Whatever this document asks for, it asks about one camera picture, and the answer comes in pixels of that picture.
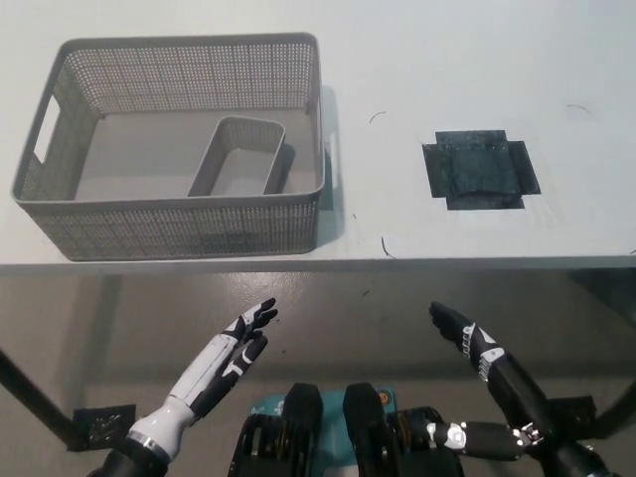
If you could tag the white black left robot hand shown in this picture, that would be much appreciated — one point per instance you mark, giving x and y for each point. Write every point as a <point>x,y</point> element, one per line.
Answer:
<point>213,363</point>

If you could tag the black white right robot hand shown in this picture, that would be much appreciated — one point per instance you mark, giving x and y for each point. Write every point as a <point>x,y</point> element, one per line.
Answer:
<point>497,367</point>

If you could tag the small grey perforated basket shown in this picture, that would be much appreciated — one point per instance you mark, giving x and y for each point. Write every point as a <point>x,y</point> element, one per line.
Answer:
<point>233,164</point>

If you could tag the black floor tape patch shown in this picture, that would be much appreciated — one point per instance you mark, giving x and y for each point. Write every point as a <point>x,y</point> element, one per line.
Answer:
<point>576,415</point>
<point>104,425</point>

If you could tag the black table leg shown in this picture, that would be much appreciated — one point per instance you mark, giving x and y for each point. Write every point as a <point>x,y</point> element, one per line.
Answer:
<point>32,390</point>
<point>618,405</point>

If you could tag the large grey perforated basket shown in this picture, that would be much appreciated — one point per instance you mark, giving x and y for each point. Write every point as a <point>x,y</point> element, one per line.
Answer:
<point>164,218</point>

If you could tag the black teal robot body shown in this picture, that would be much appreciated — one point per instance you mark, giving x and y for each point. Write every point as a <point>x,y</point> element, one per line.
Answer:
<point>358,437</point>

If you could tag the black tape patch cross-shaped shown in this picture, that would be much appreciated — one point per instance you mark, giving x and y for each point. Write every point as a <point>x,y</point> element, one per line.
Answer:
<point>479,169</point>

